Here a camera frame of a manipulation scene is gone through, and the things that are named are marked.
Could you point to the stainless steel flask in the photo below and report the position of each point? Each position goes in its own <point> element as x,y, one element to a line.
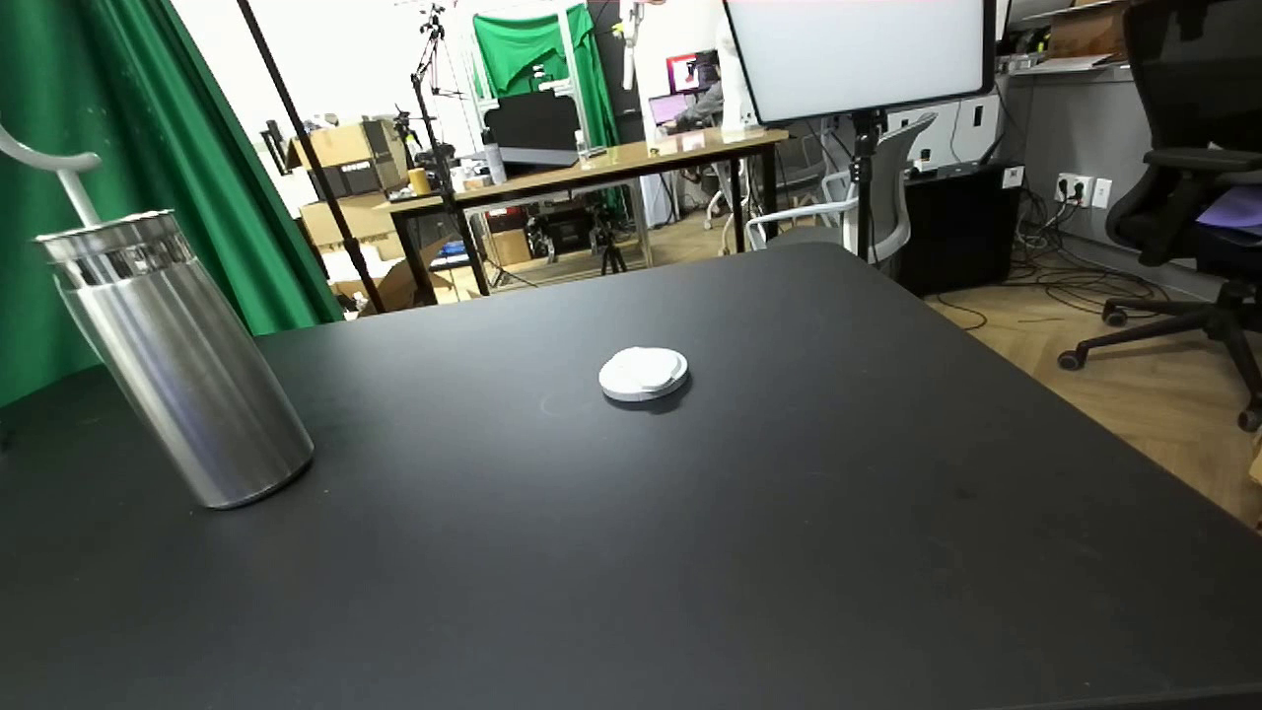
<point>200,396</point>

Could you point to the white round lid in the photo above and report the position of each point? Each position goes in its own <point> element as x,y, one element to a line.
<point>644,375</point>

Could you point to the small black tripod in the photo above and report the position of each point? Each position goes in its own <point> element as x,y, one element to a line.
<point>614,246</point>

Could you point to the white chair under desk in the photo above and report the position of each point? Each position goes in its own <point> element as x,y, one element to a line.
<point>692,200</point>

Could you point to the wooden desk black legs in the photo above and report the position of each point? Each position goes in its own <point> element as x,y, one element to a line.
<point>593,166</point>

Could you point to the black equipment box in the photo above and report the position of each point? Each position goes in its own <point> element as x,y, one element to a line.
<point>535,125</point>

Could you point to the black light stand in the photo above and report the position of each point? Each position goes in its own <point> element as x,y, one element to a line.
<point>441,158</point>

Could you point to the black display stand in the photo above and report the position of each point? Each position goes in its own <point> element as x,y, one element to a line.
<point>860,184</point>

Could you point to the monitor with pink screen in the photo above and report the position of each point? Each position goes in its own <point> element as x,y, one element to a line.
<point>692,74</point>

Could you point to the grey office chair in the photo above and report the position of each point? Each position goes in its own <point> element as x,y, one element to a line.
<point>894,184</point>

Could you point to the green hanging cloth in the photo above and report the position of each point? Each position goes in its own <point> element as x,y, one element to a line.
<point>517,54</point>

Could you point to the cardboard boxes stack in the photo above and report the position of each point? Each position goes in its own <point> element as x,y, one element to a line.
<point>339,148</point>

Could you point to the large white display screen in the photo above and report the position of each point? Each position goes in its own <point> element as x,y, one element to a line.
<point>855,59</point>

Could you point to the black slanted pole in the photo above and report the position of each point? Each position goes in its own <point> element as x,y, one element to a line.
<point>309,158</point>

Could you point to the green curtain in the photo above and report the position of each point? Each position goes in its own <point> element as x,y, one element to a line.
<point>158,105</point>

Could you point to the purple item on chair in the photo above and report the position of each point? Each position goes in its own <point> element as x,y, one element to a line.
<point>1237,212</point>

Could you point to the black office chair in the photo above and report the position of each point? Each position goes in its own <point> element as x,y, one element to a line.
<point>1198,79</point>

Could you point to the white wall outlet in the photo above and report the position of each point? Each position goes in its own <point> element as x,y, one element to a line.
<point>1085,191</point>

